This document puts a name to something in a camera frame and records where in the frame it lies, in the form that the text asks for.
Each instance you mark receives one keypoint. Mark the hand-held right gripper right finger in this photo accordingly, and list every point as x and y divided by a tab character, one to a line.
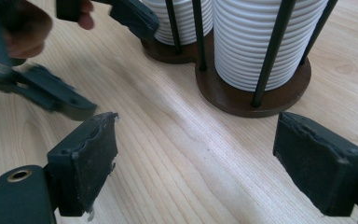
317	168

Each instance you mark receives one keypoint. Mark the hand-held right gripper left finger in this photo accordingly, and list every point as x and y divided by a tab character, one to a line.
87	165

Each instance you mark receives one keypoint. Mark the stack of white cups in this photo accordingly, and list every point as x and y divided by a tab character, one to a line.
186	21
245	46

